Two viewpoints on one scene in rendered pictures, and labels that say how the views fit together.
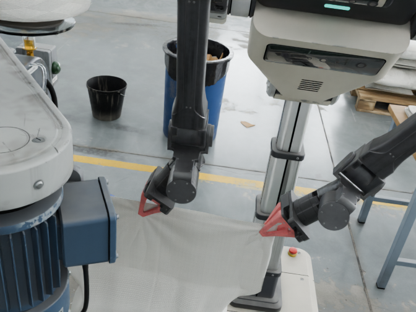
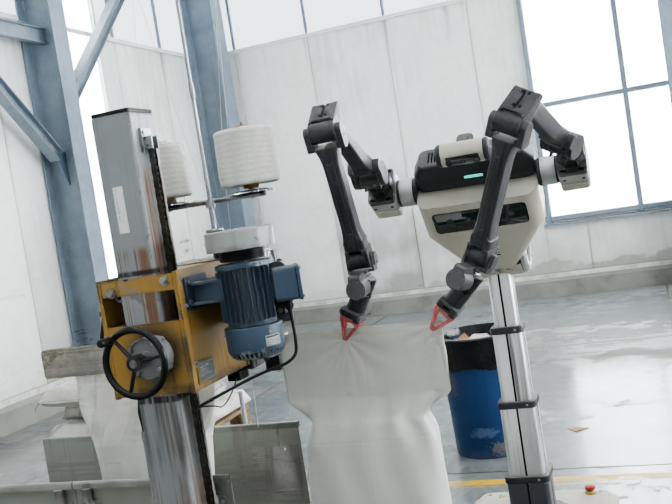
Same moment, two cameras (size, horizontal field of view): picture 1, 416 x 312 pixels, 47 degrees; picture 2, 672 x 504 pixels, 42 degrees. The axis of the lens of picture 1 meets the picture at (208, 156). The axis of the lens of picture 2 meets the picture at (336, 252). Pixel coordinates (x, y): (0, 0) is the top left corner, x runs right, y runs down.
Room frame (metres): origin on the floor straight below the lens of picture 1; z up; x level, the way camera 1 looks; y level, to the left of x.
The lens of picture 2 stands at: (-1.59, -0.69, 1.44)
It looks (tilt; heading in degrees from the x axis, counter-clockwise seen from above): 3 degrees down; 19
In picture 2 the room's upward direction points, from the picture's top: 9 degrees counter-clockwise
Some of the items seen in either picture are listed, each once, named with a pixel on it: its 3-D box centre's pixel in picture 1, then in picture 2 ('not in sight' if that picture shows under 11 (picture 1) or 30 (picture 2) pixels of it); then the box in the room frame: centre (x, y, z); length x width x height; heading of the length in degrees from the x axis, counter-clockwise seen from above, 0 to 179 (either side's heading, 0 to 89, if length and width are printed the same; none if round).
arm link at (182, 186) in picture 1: (187, 160); (360, 275); (0.77, 0.04, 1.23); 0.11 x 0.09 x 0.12; 0
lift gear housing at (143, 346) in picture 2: not in sight; (150, 356); (0.33, 0.48, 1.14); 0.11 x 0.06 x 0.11; 89
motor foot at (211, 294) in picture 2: not in sight; (211, 289); (0.45, 0.34, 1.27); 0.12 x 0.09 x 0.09; 179
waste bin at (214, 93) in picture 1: (194, 92); (485, 389); (3.11, 0.16, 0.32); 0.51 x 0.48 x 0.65; 179
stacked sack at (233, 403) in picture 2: not in sight; (205, 409); (3.71, 2.19, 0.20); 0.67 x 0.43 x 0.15; 179
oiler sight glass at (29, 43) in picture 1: (28, 39); not in sight; (0.94, 0.40, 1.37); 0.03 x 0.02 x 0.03; 89
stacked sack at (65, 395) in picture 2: not in sight; (95, 385); (3.10, 2.59, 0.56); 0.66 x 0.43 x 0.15; 176
